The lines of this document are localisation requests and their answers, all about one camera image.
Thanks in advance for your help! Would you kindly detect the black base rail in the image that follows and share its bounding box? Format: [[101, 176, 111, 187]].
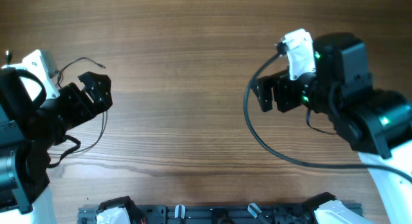
[[77, 197, 318, 224]]

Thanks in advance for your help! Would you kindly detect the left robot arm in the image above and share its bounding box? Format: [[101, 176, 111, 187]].
[[1, 68, 113, 223]]

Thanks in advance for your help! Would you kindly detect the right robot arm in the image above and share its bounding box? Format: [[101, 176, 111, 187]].
[[245, 29, 411, 223]]

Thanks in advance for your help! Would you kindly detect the black cable bundle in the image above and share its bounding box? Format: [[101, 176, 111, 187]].
[[54, 56, 109, 154]]

